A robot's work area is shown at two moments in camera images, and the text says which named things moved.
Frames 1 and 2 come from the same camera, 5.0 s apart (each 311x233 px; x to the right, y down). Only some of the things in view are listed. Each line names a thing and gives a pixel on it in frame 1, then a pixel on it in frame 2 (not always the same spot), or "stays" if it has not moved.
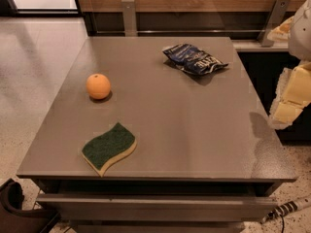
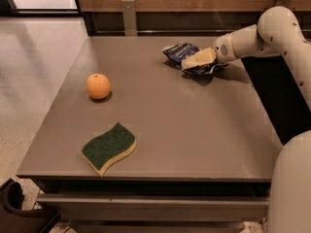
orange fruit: [98, 85] stays
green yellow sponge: [108, 149] stays
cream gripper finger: [293, 93] → [222, 49]
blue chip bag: [192, 59] stays
